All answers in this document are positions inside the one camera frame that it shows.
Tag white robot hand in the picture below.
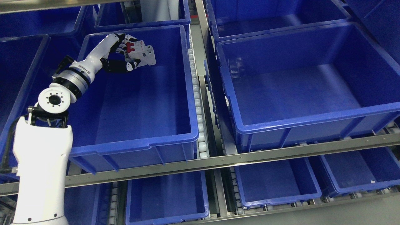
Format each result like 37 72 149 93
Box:
71 33 146 75

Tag white red circuit breaker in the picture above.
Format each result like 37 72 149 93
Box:
124 45 156 67

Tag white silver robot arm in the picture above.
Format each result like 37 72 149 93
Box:
1 33 156 225

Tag blue bin upper middle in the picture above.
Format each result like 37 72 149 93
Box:
94 0 191 32

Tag large blue bin left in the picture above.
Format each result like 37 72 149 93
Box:
68 25 199 174

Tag large blue bin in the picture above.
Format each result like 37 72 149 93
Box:
68 25 199 174
216 22 400 153

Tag blue bin far left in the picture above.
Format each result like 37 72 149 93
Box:
0 34 51 156

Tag blue bin upper right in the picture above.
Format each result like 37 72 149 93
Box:
206 0 351 43

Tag white roller track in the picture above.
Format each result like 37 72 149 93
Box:
188 28 210 159

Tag blue bin lower middle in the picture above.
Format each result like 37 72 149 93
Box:
125 171 209 225

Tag large blue bin right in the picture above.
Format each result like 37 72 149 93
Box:
216 22 400 153

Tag blue bin lower far right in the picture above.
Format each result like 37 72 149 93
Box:
310 147 400 198

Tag metal shelf rail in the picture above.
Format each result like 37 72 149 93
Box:
0 133 400 197

